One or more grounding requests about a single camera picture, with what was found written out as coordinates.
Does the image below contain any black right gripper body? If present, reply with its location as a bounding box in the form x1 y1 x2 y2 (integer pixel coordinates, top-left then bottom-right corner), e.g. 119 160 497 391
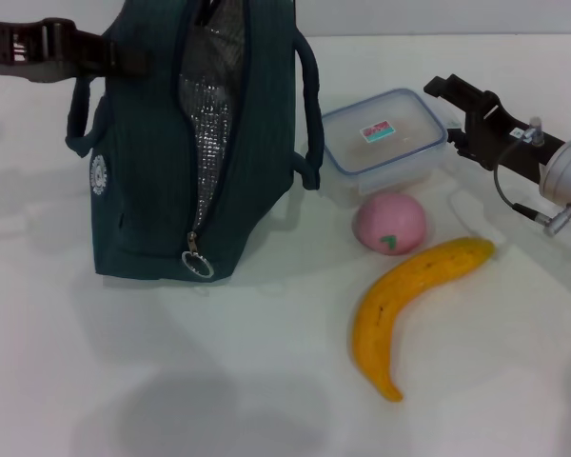
465 89 571 189

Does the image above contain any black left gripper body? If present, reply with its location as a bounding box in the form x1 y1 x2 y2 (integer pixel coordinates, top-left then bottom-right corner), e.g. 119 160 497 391
0 17 80 86

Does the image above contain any clear plastic food container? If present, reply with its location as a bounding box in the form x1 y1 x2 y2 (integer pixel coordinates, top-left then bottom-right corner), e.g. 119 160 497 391
321 88 448 209

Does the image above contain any pink toy peach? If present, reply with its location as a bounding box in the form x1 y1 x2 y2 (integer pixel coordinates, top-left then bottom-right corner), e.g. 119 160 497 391
353 192 428 257

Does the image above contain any dark teal insulated lunch bag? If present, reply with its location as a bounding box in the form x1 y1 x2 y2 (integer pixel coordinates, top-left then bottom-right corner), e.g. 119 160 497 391
65 0 325 286

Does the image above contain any yellow toy banana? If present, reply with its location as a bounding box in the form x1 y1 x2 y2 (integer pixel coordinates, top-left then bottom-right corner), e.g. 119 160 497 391
350 236 497 404

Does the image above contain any metal zipper pull ring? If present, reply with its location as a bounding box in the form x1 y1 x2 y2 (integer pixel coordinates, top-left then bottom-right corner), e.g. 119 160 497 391
181 230 215 281

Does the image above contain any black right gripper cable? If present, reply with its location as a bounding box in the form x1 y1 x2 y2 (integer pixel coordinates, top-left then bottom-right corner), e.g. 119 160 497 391
492 128 571 238

